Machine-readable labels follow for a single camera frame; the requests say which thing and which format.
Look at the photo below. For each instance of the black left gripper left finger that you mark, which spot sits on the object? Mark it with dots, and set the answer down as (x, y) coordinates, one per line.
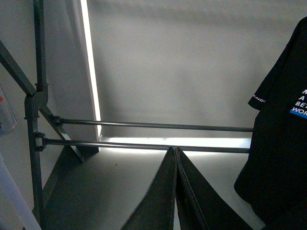
(156, 209)

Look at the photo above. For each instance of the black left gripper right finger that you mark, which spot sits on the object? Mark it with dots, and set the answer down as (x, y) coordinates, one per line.
(199, 206)

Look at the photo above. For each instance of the black printed t-shirt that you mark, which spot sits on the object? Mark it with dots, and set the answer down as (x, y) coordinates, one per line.
(274, 178)

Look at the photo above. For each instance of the dark grey clothes rack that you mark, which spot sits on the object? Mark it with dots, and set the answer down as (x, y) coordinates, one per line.
(44, 128)

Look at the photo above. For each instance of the clear plastic container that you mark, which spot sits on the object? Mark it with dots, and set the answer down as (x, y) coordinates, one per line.
(7, 119)

